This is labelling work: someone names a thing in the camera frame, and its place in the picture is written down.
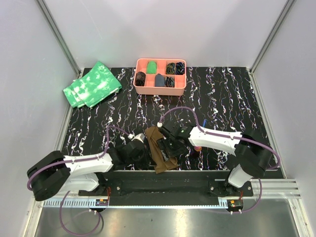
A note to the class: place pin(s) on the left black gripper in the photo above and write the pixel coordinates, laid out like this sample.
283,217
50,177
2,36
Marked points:
147,162

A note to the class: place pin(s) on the black patterned rolled cloth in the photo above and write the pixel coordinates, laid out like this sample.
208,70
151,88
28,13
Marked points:
169,82

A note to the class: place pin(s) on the black multicolour rolled cloth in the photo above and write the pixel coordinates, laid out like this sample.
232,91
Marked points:
170,68

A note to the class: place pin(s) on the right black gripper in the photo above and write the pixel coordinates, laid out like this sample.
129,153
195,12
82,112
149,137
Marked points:
162,143

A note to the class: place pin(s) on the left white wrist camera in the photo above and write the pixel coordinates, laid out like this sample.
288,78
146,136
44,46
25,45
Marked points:
140,137

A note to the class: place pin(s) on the green white patterned cloth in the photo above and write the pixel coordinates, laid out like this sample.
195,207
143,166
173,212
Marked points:
96,85

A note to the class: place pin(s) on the brown cloth napkin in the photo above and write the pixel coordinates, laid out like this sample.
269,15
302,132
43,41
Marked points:
153,135

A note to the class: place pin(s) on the dark brown rolled cloth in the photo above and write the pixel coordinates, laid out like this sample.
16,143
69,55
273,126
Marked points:
140,78

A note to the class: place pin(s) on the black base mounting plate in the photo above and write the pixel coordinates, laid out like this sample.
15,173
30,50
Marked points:
167,189

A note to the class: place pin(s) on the black marble pattern mat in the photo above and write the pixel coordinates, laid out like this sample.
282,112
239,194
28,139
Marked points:
222,95

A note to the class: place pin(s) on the blue grey rolled cloth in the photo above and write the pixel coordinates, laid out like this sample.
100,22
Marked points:
159,80

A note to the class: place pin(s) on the pink compartment tray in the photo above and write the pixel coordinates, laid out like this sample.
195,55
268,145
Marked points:
149,87

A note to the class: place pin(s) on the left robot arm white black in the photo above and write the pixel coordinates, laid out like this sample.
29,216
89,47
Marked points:
57,172

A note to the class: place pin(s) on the black blue rolled cloth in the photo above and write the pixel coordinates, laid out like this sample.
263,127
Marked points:
180,68

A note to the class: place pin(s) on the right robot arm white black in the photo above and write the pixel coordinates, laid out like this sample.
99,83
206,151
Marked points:
251,158

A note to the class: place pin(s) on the green rolled cloth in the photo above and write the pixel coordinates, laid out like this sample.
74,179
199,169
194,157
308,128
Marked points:
151,67

